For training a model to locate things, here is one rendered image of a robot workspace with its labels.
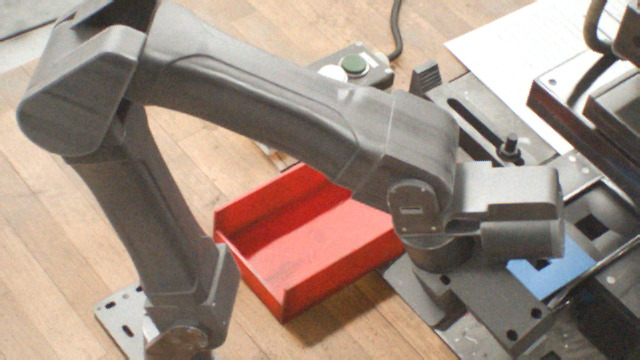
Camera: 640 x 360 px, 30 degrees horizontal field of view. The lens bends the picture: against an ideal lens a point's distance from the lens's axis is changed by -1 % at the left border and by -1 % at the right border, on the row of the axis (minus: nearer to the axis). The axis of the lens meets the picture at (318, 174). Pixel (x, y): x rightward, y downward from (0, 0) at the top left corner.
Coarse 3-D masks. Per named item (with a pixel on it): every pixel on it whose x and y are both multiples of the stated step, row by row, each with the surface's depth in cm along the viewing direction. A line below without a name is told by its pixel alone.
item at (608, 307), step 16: (592, 224) 121; (592, 240) 129; (592, 288) 116; (592, 304) 117; (608, 304) 115; (592, 320) 119; (608, 320) 116; (624, 320) 114; (592, 336) 120; (608, 336) 118; (624, 336) 116; (608, 352) 119; (624, 352) 117
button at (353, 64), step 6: (342, 60) 138; (348, 60) 138; (354, 60) 139; (360, 60) 139; (342, 66) 138; (348, 66) 138; (354, 66) 138; (360, 66) 138; (348, 72) 138; (354, 72) 138; (360, 72) 138
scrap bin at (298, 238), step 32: (256, 192) 122; (288, 192) 126; (320, 192) 130; (224, 224) 122; (256, 224) 126; (288, 224) 126; (320, 224) 127; (352, 224) 127; (384, 224) 128; (256, 256) 123; (288, 256) 124; (320, 256) 124; (352, 256) 119; (384, 256) 123; (256, 288) 120; (288, 288) 114; (320, 288) 119; (288, 320) 119
